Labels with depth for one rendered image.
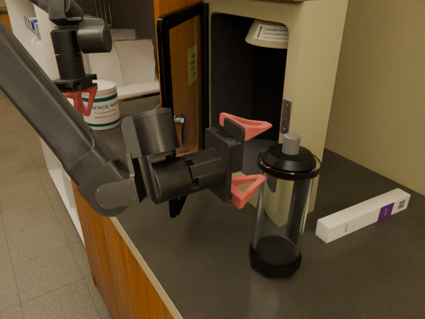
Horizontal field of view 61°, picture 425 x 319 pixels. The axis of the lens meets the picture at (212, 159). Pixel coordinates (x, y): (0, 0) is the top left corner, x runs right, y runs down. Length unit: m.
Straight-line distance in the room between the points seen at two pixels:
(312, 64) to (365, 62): 0.43
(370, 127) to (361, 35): 0.26
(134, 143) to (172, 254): 0.33
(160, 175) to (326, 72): 0.41
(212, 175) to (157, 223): 0.36
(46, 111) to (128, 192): 0.15
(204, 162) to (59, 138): 0.20
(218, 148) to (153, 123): 0.10
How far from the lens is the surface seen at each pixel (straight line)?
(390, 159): 1.13
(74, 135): 0.51
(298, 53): 0.67
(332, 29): 0.73
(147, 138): 0.48
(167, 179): 0.48
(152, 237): 0.81
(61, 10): 0.90
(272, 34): 0.76
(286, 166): 0.59
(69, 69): 0.89
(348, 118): 1.18
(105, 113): 1.33
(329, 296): 0.72
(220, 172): 0.52
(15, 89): 0.54
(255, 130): 0.52
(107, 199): 0.49
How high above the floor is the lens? 1.46
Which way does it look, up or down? 28 degrees down
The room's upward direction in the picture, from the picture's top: straight up
